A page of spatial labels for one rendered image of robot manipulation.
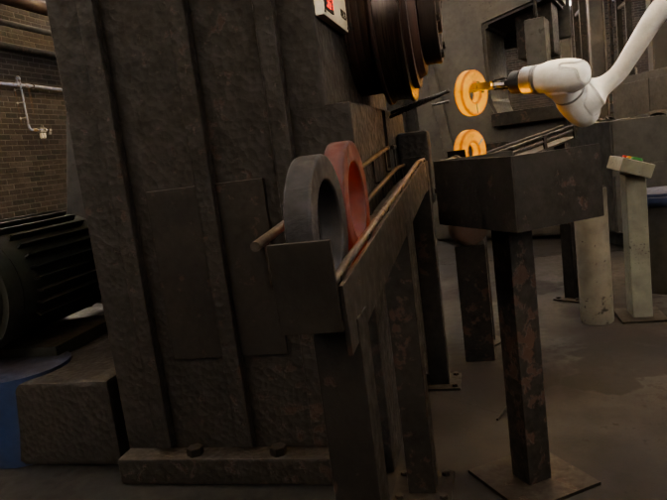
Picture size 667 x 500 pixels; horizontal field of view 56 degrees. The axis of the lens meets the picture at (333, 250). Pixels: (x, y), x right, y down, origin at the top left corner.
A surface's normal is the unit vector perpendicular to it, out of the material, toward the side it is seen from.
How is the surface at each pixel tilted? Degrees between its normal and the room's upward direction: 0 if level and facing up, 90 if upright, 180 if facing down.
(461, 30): 90
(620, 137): 90
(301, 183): 48
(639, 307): 90
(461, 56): 90
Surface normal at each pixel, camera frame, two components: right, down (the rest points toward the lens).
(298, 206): -0.25, -0.25
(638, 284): -0.22, 0.18
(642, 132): 0.04, 0.15
